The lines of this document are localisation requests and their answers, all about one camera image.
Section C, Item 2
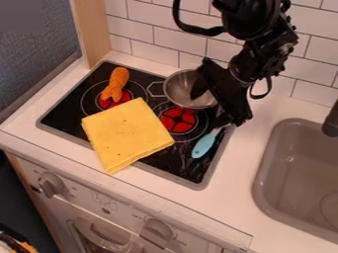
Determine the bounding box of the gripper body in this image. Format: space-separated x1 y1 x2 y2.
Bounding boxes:
201 56 255 127

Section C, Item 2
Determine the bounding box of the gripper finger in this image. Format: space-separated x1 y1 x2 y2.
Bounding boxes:
189 67 211 101
213 105 237 128

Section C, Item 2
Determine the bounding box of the silver pot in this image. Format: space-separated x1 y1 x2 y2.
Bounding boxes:
162 68 219 111

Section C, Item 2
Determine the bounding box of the light blue spatula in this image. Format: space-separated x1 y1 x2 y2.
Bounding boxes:
190 124 233 160

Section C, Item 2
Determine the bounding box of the orange plush toy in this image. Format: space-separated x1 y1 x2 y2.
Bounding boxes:
99 66 132 104

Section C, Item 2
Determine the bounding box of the yellow cloth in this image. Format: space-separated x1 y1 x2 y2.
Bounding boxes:
80 96 178 175

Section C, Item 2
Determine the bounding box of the toy sink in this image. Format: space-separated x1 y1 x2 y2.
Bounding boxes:
250 118 338 245

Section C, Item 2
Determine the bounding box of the toy stove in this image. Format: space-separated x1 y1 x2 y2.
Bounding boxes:
36 59 238 192

